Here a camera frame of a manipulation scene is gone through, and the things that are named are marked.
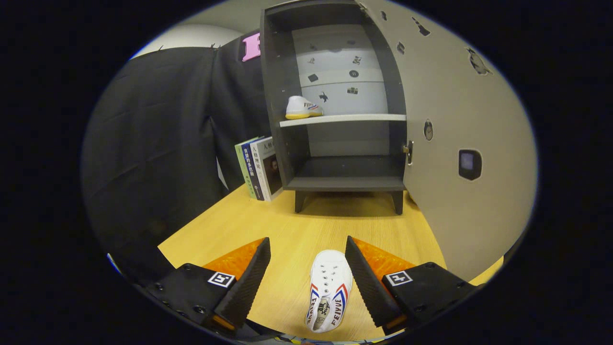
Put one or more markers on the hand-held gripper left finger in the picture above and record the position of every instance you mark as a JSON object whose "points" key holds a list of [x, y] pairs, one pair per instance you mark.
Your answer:
{"points": [[246, 287]]}

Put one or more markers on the white grey book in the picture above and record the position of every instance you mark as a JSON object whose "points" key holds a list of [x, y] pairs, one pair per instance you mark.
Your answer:
{"points": [[268, 167]]}

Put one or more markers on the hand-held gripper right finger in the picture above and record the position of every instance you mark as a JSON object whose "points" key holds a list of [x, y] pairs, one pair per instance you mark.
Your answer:
{"points": [[368, 287]]}

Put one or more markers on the white canvas shoe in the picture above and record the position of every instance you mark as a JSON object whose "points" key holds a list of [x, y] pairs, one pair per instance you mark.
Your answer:
{"points": [[328, 282], [299, 106]]}

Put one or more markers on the metal door hinge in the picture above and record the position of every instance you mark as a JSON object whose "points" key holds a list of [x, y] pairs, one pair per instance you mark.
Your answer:
{"points": [[408, 151], [362, 6]]}

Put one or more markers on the black backdrop cloth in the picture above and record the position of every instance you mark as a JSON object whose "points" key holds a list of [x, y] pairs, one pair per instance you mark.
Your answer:
{"points": [[143, 143]]}

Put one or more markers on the beige shoe cabinet door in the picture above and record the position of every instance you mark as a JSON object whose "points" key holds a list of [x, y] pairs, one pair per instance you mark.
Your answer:
{"points": [[455, 215]]}

